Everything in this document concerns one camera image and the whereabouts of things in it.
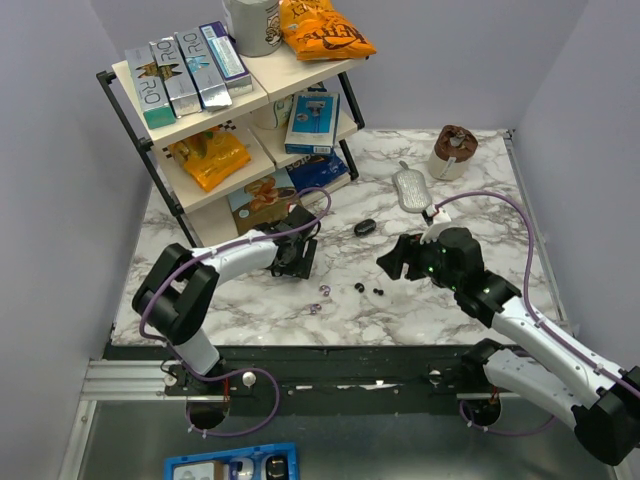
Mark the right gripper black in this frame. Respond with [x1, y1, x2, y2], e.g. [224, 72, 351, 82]
[375, 229, 461, 291]

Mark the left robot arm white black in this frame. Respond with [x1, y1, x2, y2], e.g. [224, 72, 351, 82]
[132, 205, 320, 395]

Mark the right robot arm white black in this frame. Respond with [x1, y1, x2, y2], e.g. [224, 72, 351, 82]
[376, 227, 639, 466]

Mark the black earbud charging case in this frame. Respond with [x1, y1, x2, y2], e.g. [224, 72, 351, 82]
[353, 219, 377, 238]

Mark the brown blue snack bag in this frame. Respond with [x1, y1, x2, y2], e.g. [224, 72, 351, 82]
[227, 169, 300, 235]

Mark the silver glitter pouch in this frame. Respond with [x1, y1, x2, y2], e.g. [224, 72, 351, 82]
[392, 161, 433, 213]

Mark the dark blue chips bag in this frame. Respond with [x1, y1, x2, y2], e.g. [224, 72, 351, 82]
[285, 153, 348, 193]

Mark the orange snack bag middle shelf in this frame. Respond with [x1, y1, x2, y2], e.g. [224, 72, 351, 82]
[168, 127, 251, 192]

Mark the brown white cup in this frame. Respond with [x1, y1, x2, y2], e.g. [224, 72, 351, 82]
[427, 124, 478, 181]

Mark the blue razor box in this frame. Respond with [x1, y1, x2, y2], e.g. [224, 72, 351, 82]
[284, 91, 340, 156]

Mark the white cup on shelf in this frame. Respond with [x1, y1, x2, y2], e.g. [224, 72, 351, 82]
[251, 95, 294, 130]

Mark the black and cream shelf rack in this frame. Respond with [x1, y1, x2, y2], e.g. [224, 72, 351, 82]
[96, 46, 365, 246]

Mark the silver blue toothpaste box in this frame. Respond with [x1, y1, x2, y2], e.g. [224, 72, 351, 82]
[176, 28, 232, 112]

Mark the silver toothpaste box middle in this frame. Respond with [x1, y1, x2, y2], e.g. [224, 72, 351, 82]
[150, 36, 202, 118]

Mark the purple white box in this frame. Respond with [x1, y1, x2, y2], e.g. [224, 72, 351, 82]
[199, 21, 253, 98]

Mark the blue plastic tray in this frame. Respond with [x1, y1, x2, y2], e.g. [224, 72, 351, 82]
[163, 443, 300, 480]

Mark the teal silver toothpaste box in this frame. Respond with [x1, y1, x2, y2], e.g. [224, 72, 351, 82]
[125, 46, 176, 129]

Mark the orange chips bag top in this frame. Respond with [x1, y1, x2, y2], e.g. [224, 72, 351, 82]
[279, 0, 377, 61]

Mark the grey white mug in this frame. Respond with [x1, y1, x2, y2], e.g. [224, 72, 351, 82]
[222, 0, 282, 58]

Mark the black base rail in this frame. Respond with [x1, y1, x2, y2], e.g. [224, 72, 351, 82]
[87, 345, 503, 421]

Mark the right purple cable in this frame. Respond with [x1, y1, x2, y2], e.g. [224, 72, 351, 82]
[434, 191, 640, 437]

